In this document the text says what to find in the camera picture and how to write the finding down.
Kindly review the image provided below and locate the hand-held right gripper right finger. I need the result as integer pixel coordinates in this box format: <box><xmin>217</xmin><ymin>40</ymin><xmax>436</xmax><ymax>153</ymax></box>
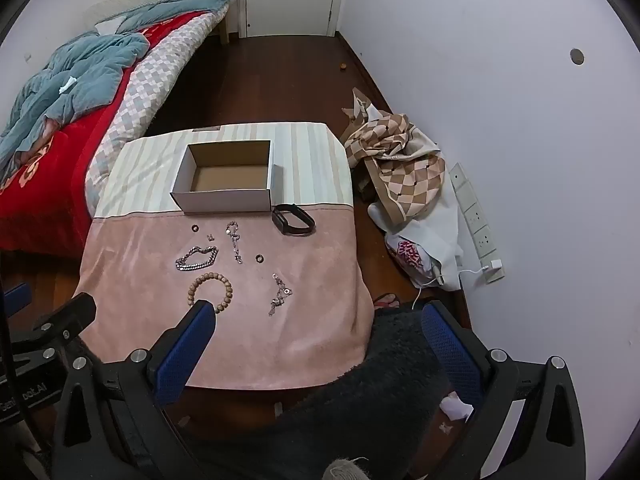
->
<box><xmin>421</xmin><ymin>301</ymin><xmax>586</xmax><ymax>480</ymax></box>

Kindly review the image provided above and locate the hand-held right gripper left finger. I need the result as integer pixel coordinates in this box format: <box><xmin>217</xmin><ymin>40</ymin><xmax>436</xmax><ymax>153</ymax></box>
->
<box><xmin>52</xmin><ymin>300</ymin><xmax>218</xmax><ymax>480</ymax></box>

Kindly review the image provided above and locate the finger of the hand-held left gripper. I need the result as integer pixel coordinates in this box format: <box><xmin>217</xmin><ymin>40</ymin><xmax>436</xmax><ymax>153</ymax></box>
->
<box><xmin>0</xmin><ymin>282</ymin><xmax>31</xmax><ymax>321</ymax></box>
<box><xmin>10</xmin><ymin>292</ymin><xmax>97</xmax><ymax>361</ymax></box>

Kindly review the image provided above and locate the wooden bead bracelet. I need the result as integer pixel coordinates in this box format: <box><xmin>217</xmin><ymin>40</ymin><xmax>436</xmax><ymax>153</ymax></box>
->
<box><xmin>187</xmin><ymin>272</ymin><xmax>234</xmax><ymax>315</ymax></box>

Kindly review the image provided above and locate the thick silver chain bracelet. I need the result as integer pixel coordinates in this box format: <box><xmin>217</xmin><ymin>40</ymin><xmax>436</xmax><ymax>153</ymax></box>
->
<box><xmin>175</xmin><ymin>245</ymin><xmax>220</xmax><ymax>272</ymax></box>

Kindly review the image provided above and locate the silver charm bracelet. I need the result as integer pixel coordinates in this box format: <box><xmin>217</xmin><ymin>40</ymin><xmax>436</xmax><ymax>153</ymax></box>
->
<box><xmin>225</xmin><ymin>221</ymin><xmax>244</xmax><ymax>264</ymax></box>
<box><xmin>266</xmin><ymin>272</ymin><xmax>293</xmax><ymax>317</ymax></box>

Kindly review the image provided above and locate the cardboard box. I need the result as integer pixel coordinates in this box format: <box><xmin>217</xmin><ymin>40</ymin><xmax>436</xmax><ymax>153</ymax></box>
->
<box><xmin>170</xmin><ymin>139</ymin><xmax>277</xmax><ymax>214</ymax></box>

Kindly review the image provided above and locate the black smart band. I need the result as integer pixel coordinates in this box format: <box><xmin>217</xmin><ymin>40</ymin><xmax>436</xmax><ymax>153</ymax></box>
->
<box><xmin>272</xmin><ymin>203</ymin><xmax>317</xmax><ymax>236</ymax></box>

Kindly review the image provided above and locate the white paper scrap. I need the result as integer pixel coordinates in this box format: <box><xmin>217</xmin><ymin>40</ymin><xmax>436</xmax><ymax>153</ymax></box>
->
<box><xmin>439</xmin><ymin>392</ymin><xmax>475</xmax><ymax>421</ymax></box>

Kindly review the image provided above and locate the dark fluffy rug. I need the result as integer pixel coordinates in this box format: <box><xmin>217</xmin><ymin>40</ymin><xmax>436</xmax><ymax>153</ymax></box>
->
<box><xmin>190</xmin><ymin>305</ymin><xmax>481</xmax><ymax>480</ymax></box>

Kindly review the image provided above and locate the white plastic bag red print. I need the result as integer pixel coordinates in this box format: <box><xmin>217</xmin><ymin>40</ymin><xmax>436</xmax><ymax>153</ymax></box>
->
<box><xmin>385</xmin><ymin>232</ymin><xmax>436</xmax><ymax>286</ymax></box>

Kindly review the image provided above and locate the bed with red blanket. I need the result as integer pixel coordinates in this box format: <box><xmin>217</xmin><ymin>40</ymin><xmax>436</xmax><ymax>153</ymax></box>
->
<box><xmin>0</xmin><ymin>10</ymin><xmax>216</xmax><ymax>256</ymax></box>

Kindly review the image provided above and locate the white power strip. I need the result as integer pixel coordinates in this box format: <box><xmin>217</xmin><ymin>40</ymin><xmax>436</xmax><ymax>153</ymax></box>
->
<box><xmin>448</xmin><ymin>161</ymin><xmax>499</xmax><ymax>261</ymax></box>

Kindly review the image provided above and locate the beige checkered cloth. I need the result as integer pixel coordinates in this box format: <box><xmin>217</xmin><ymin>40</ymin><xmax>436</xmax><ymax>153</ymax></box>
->
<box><xmin>340</xmin><ymin>87</ymin><xmax>463</xmax><ymax>291</ymax></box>

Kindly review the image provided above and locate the teal quilt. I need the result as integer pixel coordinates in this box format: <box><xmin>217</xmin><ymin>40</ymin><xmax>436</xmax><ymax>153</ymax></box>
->
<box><xmin>0</xmin><ymin>0</ymin><xmax>231</xmax><ymax>171</ymax></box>

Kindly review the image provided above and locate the checkered grey white quilt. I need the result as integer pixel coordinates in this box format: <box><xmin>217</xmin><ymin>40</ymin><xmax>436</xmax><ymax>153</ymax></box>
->
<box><xmin>85</xmin><ymin>12</ymin><xmax>221</xmax><ymax>206</ymax></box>

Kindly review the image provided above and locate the wooden bed leg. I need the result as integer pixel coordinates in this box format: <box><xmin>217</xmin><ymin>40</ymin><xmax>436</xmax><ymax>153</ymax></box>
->
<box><xmin>217</xmin><ymin>0</ymin><xmax>241</xmax><ymax>45</ymax></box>

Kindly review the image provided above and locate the white cable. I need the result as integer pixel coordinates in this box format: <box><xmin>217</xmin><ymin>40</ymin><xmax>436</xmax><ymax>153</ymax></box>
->
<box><xmin>412</xmin><ymin>267</ymin><xmax>493</xmax><ymax>311</ymax></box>

